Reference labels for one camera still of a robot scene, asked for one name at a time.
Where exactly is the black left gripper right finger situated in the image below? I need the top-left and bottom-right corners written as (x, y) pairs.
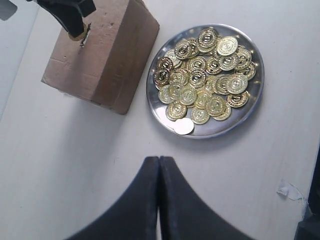
top-left (159, 156), bottom-right (251, 240)

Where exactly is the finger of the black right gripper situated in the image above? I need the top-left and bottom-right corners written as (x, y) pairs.
top-left (34, 0), bottom-right (96, 38)

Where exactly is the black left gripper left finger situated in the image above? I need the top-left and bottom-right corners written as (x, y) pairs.
top-left (68, 156), bottom-right (159, 240)

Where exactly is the gold coin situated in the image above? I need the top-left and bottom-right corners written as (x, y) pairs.
top-left (68, 23), bottom-right (91, 42)
top-left (173, 117), bottom-right (195, 135)

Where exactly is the brown cardboard slotted box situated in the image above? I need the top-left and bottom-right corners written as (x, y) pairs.
top-left (41, 0), bottom-right (160, 115)

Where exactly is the gold coin at plate edge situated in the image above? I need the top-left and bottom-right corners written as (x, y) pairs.
top-left (173, 117), bottom-right (195, 135)

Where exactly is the round steel plate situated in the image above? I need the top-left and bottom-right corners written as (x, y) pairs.
top-left (146, 23), bottom-right (265, 140)

